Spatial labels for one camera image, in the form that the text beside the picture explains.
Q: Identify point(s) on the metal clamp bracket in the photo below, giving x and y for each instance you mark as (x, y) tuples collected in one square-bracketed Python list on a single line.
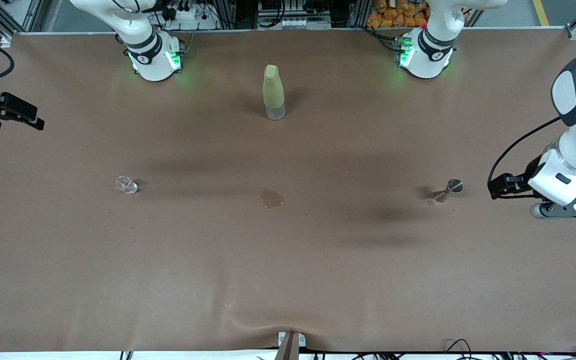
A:
[(290, 345)]

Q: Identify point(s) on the clear glass cup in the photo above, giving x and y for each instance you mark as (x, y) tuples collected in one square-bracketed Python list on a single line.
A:
[(126, 185)]

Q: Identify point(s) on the white power strip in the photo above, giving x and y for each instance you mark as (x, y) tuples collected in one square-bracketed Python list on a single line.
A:
[(294, 23), (183, 13)]

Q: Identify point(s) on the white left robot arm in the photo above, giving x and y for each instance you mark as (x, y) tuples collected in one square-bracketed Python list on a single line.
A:
[(428, 55)]

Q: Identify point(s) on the brown table mat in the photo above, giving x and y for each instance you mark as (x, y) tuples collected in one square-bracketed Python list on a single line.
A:
[(288, 275)]

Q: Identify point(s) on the yellow-green bottle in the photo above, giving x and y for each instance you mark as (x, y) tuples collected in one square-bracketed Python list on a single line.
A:
[(273, 90)]

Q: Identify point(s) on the steel double-ended jigger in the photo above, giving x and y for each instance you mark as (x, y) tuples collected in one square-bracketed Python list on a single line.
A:
[(454, 186)]

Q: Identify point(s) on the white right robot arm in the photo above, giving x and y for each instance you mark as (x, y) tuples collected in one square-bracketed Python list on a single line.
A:
[(153, 60)]

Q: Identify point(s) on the brown liquid puddle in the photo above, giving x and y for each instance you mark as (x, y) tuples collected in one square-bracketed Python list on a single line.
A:
[(271, 199)]

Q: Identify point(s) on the orange snack packets pile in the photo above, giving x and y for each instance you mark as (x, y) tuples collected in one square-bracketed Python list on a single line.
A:
[(393, 15)]

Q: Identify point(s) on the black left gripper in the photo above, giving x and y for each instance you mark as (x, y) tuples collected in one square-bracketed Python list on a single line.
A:
[(518, 183)]

